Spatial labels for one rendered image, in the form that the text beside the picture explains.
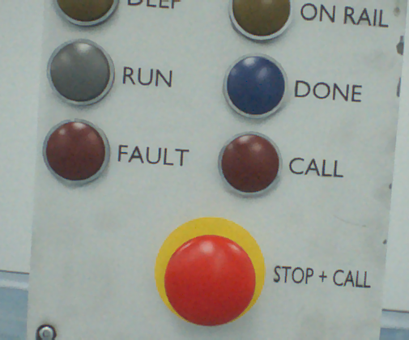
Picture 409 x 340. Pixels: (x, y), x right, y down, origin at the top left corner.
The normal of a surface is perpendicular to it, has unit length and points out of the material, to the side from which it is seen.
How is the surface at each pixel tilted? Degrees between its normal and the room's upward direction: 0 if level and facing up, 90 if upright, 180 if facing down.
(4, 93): 90
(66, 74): 91
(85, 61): 87
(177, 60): 90
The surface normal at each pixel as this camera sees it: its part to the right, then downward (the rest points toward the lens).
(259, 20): 0.04, 0.11
